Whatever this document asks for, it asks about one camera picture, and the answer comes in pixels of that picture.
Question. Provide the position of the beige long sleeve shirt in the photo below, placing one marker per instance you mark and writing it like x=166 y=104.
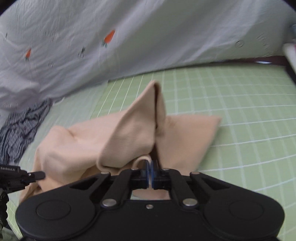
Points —
x=119 y=141

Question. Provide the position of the blue checkered shirt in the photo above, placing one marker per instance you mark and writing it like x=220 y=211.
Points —
x=19 y=130

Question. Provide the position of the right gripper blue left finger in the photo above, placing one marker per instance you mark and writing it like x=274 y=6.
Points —
x=122 y=185

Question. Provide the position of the grey printed bed sheet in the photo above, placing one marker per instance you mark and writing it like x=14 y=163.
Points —
x=52 y=48

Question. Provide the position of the green grid bed sheet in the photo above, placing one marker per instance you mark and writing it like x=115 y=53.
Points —
x=255 y=145

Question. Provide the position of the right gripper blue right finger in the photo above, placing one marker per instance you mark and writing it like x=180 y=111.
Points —
x=177 y=185

